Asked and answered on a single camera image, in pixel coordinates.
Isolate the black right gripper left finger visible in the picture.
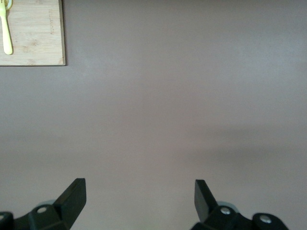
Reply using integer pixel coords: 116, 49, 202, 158
0, 178, 87, 230

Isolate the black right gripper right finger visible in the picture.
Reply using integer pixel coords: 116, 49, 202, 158
190, 179, 290, 230

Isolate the brown table cover mat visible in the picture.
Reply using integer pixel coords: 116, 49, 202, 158
0, 0, 307, 230

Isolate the yellow plastic fork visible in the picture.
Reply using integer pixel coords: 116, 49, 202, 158
0, 3, 13, 56

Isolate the bamboo cutting board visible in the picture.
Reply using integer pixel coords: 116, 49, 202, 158
0, 0, 67, 67

